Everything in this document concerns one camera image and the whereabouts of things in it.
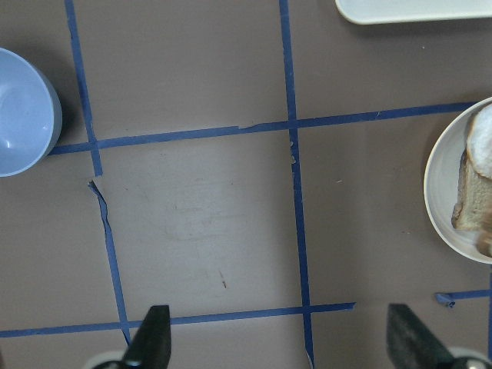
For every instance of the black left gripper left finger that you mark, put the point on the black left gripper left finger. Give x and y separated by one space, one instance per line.
149 348

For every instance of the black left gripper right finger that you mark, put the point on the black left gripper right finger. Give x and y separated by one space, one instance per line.
411 344

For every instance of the bread slice with brown crust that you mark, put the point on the bread slice with brown crust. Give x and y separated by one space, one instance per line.
483 242

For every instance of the bread slice on plate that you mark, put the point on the bread slice on plate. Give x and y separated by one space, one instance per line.
473 198

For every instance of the cream round plate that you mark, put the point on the cream round plate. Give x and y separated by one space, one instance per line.
440 184

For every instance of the fried egg toy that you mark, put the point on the fried egg toy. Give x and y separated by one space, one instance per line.
479 142

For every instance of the blue bowl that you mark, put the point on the blue bowl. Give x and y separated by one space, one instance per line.
31 115

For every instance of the cream bear tray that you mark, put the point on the cream bear tray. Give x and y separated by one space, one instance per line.
389 12

